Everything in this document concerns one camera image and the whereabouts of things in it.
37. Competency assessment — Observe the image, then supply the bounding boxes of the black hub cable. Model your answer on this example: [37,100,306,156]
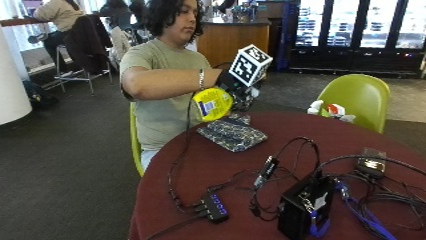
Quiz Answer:
[143,213,210,240]

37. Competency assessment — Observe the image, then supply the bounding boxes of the person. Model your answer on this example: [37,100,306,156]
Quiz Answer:
[118,0,223,172]
[26,0,86,74]
[97,0,149,29]

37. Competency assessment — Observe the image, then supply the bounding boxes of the silver bracelet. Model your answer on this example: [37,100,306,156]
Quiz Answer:
[197,68,206,91]

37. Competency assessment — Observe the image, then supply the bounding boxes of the white spray bottle red trigger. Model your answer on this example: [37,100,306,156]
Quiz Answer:
[306,99,356,124]

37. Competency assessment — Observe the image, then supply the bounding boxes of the black glove cable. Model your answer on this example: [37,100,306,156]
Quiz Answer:
[165,61,234,215]

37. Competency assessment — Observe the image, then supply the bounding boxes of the black box device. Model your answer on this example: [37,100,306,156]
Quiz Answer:
[276,175,336,240]

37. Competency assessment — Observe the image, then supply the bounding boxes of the dark jacket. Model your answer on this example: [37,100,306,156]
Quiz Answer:
[62,13,114,76]

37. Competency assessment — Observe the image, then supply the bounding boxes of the tangle of black cables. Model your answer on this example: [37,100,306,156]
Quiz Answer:
[315,154,426,232]

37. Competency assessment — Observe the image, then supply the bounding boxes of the blue patterned cloth pouch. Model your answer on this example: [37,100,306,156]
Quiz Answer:
[195,113,268,153]

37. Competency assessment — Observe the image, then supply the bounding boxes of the blue cable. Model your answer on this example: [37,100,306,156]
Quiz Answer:
[308,179,399,240]

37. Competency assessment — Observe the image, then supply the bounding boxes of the black looped cable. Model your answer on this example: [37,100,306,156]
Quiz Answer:
[247,136,322,222]

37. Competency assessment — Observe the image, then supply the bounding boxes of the small black flat device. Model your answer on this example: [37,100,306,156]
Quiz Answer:
[355,147,388,179]

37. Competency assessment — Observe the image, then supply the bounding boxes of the white cube with black markers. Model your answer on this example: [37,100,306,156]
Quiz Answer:
[227,43,274,88]

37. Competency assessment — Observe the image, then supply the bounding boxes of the black hub with blue lights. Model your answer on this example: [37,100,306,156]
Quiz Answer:
[199,192,231,225]

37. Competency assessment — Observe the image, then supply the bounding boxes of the glass door refrigerators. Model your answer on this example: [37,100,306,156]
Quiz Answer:
[275,0,426,79]

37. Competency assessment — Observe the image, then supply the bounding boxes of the dark bag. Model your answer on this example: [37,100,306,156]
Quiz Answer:
[21,79,61,108]

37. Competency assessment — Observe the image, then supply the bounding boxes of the metal stool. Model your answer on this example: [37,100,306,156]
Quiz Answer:
[53,44,114,97]

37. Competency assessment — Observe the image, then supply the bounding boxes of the black cable adapter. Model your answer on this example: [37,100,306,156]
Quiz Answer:
[252,155,280,188]

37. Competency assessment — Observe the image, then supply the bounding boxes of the wooden counter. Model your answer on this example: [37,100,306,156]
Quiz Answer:
[194,17,272,69]

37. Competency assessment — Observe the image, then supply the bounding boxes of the white round pillar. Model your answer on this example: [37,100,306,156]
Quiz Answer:
[0,24,34,127]

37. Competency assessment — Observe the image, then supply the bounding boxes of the green plastic chair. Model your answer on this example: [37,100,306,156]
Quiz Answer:
[315,73,391,135]
[127,101,146,178]

